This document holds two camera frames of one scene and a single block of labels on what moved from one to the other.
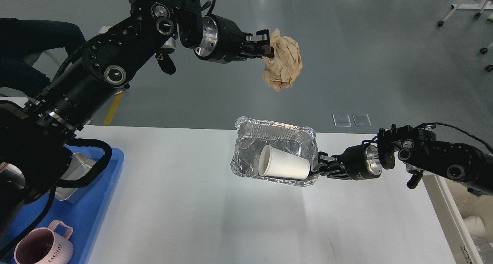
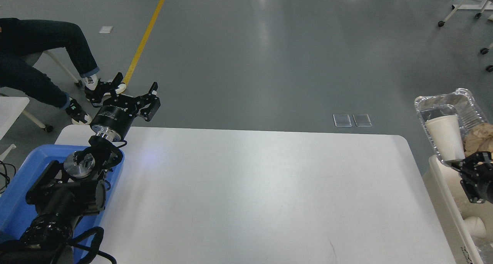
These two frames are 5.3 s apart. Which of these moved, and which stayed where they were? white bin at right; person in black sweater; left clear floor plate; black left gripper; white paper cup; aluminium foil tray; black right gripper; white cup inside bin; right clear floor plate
Moved: white paper cup; aluminium foil tray; black right gripper; black left gripper
Stayed: white bin at right; right clear floor plate; left clear floor plate; person in black sweater; white cup inside bin
